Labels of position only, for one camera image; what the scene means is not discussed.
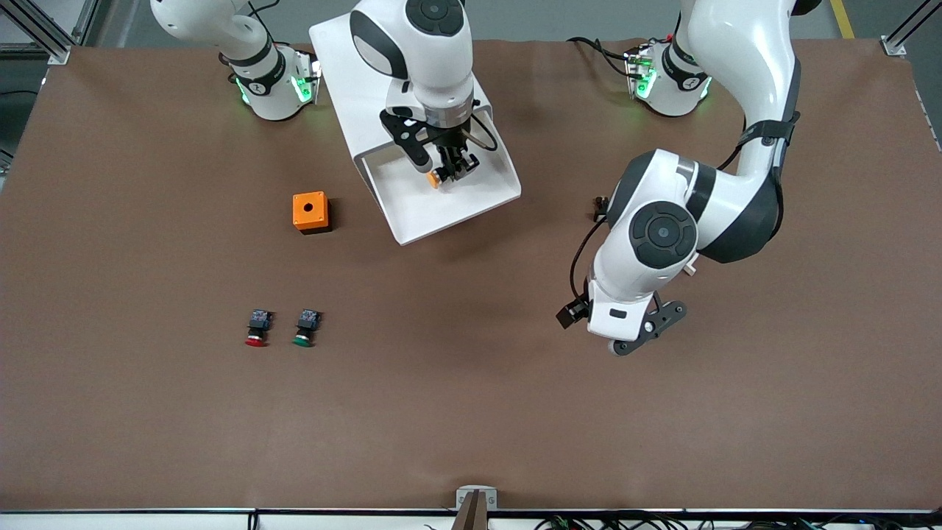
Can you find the green push button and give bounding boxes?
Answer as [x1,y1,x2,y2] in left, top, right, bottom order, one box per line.
[291,308,323,347]

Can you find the red push button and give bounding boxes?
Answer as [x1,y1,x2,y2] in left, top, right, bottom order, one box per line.
[244,309,274,347]

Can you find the brown table mat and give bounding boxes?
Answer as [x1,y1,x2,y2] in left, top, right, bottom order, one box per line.
[0,38,942,512]

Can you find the brown support bar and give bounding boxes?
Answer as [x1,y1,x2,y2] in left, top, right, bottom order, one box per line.
[451,490,492,530]

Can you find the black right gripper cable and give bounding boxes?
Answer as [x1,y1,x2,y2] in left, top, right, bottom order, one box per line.
[468,112,503,154]

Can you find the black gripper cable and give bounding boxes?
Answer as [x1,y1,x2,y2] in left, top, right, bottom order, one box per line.
[468,112,503,154]
[569,219,608,304]

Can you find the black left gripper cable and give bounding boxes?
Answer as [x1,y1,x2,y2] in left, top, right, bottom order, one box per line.
[569,219,608,304]

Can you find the orange button enclosure box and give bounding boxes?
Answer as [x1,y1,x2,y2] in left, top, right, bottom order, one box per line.
[292,191,333,235]

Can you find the black arm base cable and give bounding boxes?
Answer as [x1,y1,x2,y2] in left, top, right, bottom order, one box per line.
[567,35,635,78]

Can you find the black cable bundle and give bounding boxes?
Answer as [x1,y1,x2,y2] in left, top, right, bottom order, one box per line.
[534,514,884,530]

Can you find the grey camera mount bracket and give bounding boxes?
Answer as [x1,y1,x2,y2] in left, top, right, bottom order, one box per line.
[456,485,498,512]

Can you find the aluminium frame profile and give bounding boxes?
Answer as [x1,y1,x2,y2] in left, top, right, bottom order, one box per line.
[0,0,100,66]
[881,0,942,56]

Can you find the white table edge rail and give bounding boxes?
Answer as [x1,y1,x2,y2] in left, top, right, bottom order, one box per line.
[0,509,942,530]

